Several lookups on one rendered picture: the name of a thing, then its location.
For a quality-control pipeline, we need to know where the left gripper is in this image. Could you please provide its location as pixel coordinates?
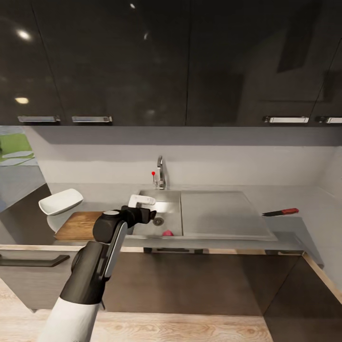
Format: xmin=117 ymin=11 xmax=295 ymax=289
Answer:
xmin=121 ymin=206 xmax=156 ymax=227

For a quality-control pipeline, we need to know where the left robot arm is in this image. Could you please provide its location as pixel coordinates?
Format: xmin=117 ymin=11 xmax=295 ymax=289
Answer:
xmin=35 ymin=194 xmax=156 ymax=342

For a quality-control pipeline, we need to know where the cutting board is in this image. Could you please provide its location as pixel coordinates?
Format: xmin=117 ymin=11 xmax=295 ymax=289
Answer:
xmin=54 ymin=211 xmax=103 ymax=240

